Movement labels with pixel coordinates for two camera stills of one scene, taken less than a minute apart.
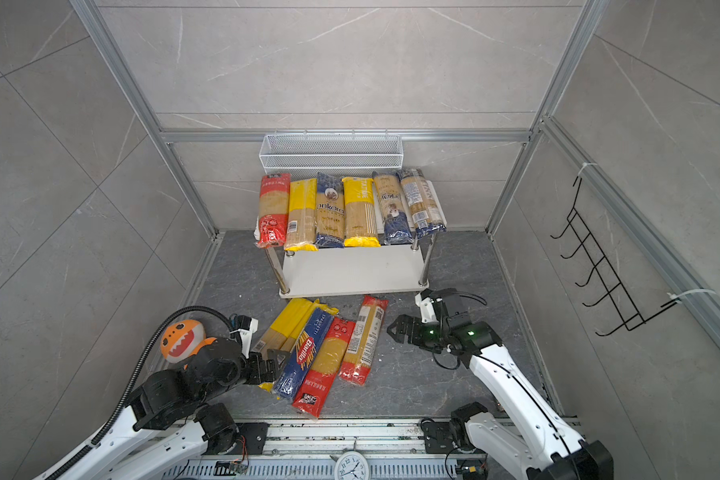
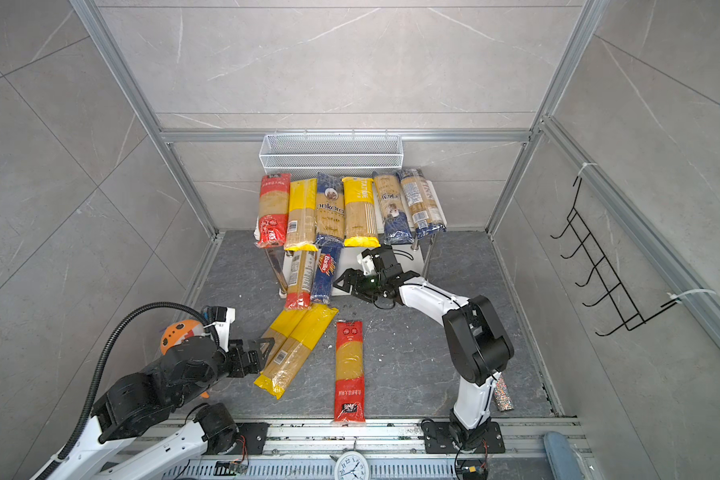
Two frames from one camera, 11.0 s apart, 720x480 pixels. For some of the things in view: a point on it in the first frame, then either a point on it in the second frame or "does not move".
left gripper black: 262,375 to 246,368
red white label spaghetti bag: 362,341 to 299,263
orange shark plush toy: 183,340 does not move
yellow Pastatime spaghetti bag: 360,223 does not move
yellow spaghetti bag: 289,344 does not move
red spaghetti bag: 273,210 does not move
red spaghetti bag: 319,380 to 349,372
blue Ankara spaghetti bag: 330,224 does not move
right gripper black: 415,337 to 351,274
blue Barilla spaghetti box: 305,354 to 330,250
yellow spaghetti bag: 301,232 does not move
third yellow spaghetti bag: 277,336 does not move
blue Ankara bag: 395,222 does not move
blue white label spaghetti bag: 424,204 does not move
